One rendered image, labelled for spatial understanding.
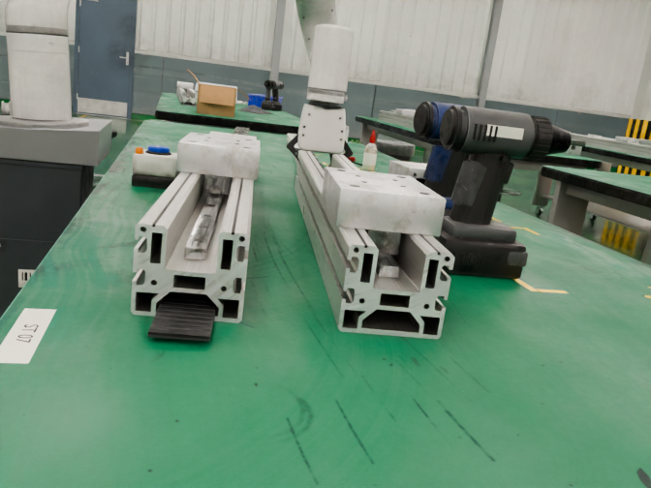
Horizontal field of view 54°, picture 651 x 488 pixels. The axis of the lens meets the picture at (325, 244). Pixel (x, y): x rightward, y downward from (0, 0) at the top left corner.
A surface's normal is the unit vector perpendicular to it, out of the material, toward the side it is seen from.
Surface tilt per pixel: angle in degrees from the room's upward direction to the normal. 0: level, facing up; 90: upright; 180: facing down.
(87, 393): 0
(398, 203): 90
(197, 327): 0
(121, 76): 90
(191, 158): 90
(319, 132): 92
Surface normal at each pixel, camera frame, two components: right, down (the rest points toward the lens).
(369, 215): 0.10, 0.25
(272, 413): 0.12, -0.96
